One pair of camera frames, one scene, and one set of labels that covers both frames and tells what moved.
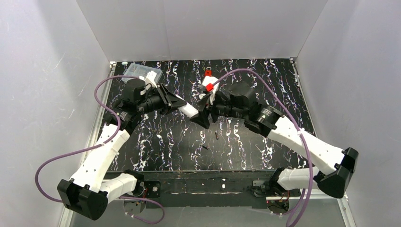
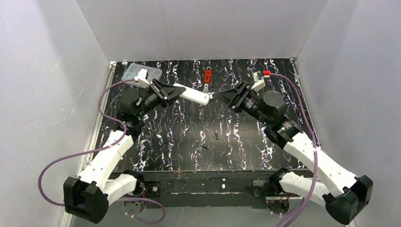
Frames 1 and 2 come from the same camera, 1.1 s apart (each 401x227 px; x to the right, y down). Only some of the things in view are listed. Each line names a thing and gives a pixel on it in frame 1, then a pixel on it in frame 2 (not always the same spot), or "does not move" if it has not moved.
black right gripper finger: (202, 118) → (226, 97)
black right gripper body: (212, 106) → (239, 97)
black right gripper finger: (202, 103) → (236, 90)
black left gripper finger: (169, 109) → (169, 101)
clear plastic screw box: (135, 70) does not move
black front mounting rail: (201, 188) does not move
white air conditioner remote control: (187, 109) → (194, 96)
